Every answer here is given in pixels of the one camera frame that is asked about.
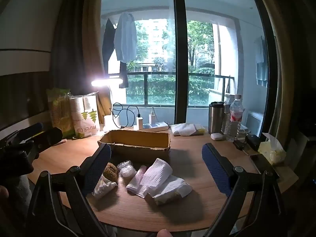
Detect white cloths on table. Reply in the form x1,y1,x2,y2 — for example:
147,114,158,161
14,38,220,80
171,123,206,136

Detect person's hand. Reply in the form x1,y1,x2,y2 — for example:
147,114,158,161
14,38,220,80
157,229,173,237

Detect white earbuds case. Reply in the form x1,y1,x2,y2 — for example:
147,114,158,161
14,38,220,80
211,133,224,141

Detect white charger plug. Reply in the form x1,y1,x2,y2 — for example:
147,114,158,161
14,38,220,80
148,107,157,125

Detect green paper cup bag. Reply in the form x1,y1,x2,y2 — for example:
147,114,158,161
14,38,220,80
46,88,75,139

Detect light blue hanging shirt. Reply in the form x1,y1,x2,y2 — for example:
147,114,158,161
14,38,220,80
114,12,137,63

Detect black balcony railing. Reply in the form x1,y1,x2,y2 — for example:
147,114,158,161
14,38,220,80
108,71,235,108

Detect brown curtain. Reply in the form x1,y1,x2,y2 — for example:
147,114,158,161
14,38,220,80
50,0,112,124

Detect brown cardboard box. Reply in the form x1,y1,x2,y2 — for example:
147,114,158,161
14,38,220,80
98,130,171,165

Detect white waffle cloth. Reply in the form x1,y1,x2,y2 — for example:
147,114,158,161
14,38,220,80
135,158,172,198

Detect yellow tissue pack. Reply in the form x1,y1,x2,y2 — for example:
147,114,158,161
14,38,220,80
258,133,286,165

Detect white charger with black cable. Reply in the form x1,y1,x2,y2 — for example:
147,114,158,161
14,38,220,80
110,102,142,130

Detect white crumpled bag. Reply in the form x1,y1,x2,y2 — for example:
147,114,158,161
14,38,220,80
92,175,117,199

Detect white paper cup bag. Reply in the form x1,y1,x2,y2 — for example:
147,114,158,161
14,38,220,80
70,92,100,139

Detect white folded tissue pack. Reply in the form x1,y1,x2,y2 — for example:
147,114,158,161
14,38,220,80
148,175,192,205

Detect clear water bottle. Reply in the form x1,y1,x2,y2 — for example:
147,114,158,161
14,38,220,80
227,94,244,141

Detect brown fuzzy plush pouch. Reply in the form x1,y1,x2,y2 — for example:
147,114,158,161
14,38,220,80
103,162,118,183

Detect black window frame post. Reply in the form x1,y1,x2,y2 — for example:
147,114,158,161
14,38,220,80
174,0,189,124

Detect white desk lamp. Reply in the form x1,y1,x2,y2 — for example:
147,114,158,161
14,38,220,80
91,78,123,130

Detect dark hanging clothes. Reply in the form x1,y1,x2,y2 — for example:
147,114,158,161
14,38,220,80
102,19,129,88

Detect stainless steel thermos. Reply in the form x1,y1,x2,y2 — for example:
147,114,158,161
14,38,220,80
208,102,224,134

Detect pink striped cloth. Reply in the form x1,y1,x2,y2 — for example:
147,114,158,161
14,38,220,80
126,165,147,198

